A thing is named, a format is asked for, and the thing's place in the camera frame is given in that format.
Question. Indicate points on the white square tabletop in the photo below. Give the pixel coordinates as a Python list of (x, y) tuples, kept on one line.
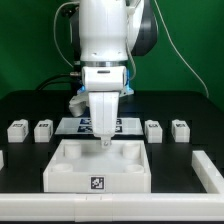
[(83, 166)]

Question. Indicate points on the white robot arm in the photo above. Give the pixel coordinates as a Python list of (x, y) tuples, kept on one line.
[(108, 35)]

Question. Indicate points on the white obstacle fence wall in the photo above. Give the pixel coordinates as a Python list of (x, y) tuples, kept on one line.
[(207, 206)]

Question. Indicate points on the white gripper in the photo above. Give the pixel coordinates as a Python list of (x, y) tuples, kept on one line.
[(103, 85)]

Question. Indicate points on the white marker base plate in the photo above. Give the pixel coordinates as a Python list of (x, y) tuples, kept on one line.
[(124, 126)]

